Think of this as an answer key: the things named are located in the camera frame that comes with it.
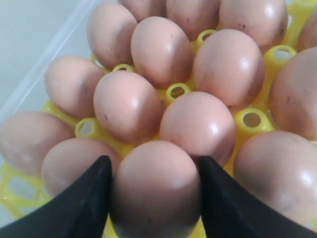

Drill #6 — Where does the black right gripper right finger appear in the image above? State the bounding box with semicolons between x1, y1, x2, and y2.
199;156;317;238

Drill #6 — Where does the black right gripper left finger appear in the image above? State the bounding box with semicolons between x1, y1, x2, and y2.
0;156;112;238

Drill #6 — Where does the brown egg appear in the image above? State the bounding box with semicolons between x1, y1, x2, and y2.
297;12;317;52
94;70;164;145
41;137;122;197
193;29;265;110
117;0;166;22
233;130;317;224
87;2;137;69
0;111;75;176
131;16;194;89
269;47;317;140
45;55;105;119
159;92;235;167
166;0;220;41
219;0;288;52
110;140;201;238

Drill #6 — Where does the yellow plastic egg tray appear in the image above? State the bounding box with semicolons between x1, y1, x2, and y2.
0;0;317;238

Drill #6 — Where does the clear plastic bin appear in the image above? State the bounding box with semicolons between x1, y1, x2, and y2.
0;0;119;122

